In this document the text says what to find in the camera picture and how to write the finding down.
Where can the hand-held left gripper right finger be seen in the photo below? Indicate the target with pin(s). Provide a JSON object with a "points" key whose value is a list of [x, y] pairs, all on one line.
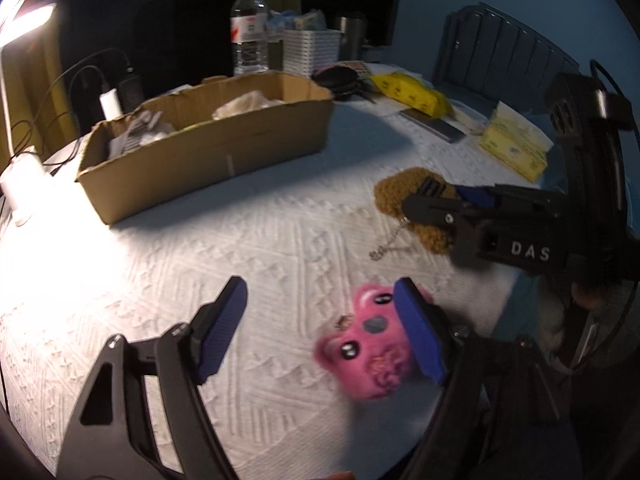
{"points": [[420, 332]]}

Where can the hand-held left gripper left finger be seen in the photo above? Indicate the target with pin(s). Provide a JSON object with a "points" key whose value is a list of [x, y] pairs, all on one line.
{"points": [[225, 330]]}

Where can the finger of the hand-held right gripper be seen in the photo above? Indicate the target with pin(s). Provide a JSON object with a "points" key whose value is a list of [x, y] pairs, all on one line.
{"points": [[430, 207], [477, 196]]}

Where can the brown plush toy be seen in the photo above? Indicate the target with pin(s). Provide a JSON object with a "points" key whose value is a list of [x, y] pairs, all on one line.
{"points": [[395, 192]]}

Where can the pink plush toy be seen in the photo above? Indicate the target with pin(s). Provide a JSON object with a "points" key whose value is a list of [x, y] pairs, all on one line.
{"points": [[365, 355]]}

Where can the cardboard box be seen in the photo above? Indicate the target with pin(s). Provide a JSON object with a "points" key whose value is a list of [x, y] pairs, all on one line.
{"points": [[210, 155]]}

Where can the grey patterned sock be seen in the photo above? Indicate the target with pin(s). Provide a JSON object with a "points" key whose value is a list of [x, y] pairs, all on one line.
{"points": [[140, 132]]}

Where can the person's right hand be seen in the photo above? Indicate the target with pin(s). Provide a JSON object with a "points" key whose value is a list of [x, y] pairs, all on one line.
{"points": [[587, 297]]}

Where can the person's left hand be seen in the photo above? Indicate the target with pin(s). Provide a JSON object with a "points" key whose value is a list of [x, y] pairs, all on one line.
{"points": [[341, 475]]}

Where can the pale yellow tissue pack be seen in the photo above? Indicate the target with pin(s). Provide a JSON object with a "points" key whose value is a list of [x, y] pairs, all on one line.
{"points": [[515, 145]]}

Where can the black phone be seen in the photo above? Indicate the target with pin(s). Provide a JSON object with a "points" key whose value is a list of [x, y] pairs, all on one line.
{"points": [[435, 126]]}

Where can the yellow plastic packet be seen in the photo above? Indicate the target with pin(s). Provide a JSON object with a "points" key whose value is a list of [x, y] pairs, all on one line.
{"points": [[410, 92]]}

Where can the grey slatted panel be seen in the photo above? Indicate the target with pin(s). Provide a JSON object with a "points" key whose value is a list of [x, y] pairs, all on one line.
{"points": [[505, 50]]}

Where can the steel thermos cup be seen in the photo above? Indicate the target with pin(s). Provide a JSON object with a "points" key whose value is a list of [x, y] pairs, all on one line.
{"points": [[351, 35]]}

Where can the white woven basket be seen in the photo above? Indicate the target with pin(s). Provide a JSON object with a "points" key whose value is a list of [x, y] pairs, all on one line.
{"points": [[310, 52]]}

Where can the black computer monitor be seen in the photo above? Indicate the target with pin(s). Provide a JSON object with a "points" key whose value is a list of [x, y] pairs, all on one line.
{"points": [[372, 12]]}

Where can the blue plastic packets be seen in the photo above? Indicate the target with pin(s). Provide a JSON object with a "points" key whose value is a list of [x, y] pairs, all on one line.
{"points": [[297, 21]]}

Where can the white desk lamp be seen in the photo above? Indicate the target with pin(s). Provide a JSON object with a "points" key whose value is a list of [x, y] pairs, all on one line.
{"points": [[22, 185]]}

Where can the white charger plug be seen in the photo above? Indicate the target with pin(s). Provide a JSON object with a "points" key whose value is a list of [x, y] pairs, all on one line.
{"points": [[110, 105]]}

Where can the clear water bottle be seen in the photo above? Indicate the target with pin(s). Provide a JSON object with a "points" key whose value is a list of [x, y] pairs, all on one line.
{"points": [[249, 30]]}

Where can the black power adapter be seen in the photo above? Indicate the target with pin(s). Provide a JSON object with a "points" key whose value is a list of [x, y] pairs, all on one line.
{"points": [[131, 87]]}

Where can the dark window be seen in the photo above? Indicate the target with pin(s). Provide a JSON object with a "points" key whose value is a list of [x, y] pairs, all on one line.
{"points": [[160, 20]]}

